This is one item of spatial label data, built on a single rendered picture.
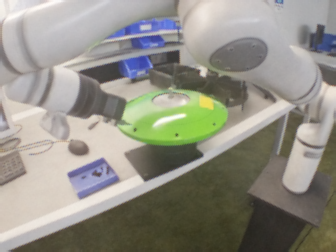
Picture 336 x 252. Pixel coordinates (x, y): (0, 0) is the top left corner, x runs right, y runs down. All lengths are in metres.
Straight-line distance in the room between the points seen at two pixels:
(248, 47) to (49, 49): 0.18
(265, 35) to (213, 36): 0.05
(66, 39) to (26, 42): 0.04
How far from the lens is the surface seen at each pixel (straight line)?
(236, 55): 0.19
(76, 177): 0.65
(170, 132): 0.48
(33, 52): 0.22
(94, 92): 0.36
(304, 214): 0.66
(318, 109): 0.55
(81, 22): 0.21
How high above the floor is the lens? 1.32
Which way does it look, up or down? 29 degrees down
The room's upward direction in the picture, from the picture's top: 3 degrees counter-clockwise
